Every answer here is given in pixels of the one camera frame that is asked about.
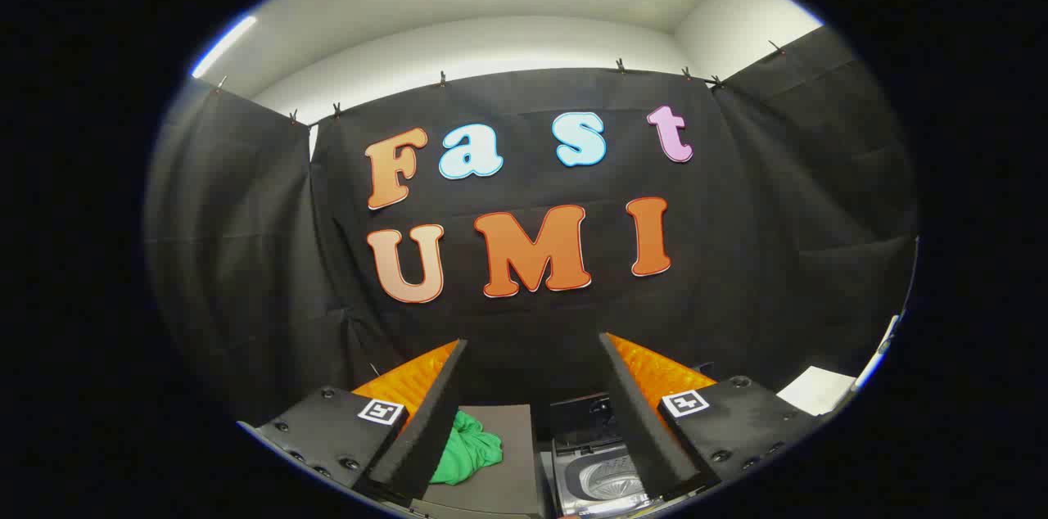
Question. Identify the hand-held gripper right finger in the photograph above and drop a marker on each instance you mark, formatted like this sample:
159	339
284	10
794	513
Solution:
634	421

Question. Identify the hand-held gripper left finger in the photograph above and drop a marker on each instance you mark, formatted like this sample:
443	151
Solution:
430	421

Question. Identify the green polo shirt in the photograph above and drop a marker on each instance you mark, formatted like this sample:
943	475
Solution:
467	447

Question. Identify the dark transparent washing machine lid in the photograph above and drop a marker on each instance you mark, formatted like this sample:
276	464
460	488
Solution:
577	421

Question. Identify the grey washing machine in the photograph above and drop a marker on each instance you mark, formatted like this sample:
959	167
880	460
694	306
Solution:
606	480

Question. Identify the white power strip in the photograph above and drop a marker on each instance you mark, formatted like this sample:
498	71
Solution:
880	351

